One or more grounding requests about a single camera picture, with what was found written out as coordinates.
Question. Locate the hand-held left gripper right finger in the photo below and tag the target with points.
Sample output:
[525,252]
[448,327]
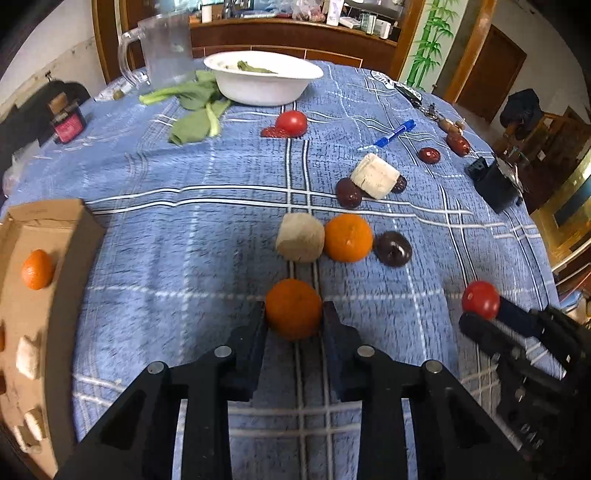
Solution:
[341,357]

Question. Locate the blue plaid tablecloth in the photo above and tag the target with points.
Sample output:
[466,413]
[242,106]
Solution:
[194,203]

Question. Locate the wooden sideboard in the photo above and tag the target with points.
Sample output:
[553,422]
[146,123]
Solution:
[300,39]

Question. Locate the dark red date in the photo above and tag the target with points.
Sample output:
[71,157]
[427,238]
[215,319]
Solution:
[429,155]
[400,184]
[348,192]
[393,249]
[458,144]

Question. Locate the white bowl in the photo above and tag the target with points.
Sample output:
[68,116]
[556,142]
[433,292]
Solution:
[263,85]

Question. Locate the dark chair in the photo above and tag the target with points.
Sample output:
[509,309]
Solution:
[27,115]

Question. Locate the black box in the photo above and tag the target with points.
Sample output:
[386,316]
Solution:
[496,187]

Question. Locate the clear plastic pitcher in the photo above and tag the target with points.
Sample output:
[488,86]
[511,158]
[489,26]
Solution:
[168,50]

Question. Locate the beige food chunk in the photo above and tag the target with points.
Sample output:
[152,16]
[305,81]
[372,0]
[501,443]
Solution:
[300,237]
[27,357]
[32,429]

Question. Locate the dark jacket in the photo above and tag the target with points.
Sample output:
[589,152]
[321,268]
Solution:
[521,113]

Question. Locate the brown cardboard box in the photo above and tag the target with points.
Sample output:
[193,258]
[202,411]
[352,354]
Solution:
[60,240]

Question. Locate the brown wooden door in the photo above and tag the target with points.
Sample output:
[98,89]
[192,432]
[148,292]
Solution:
[496,74]

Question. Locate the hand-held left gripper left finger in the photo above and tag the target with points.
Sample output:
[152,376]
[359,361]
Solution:
[249,355]

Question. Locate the green leafy vegetable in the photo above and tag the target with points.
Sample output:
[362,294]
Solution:
[196,115]

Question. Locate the flat red fruit piece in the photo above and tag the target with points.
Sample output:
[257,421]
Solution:
[272,133]

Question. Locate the small red jar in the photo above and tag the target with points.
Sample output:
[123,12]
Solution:
[68,122]

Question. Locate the blue pen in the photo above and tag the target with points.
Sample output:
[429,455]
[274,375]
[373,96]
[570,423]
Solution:
[395,134]

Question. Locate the orange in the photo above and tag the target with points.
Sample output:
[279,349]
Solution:
[38,269]
[348,237]
[293,309]

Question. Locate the white speckled food block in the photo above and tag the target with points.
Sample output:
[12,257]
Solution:
[375,176]

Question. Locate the green bamboo wall sticker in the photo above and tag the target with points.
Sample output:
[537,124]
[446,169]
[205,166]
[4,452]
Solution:
[431,41]

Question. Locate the small red tomato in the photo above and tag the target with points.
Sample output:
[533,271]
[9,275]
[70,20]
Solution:
[292,123]

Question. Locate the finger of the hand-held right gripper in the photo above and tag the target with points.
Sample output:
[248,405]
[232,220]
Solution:
[519,316]
[485,334]

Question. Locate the bunch of keys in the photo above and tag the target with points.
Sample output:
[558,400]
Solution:
[406,90]

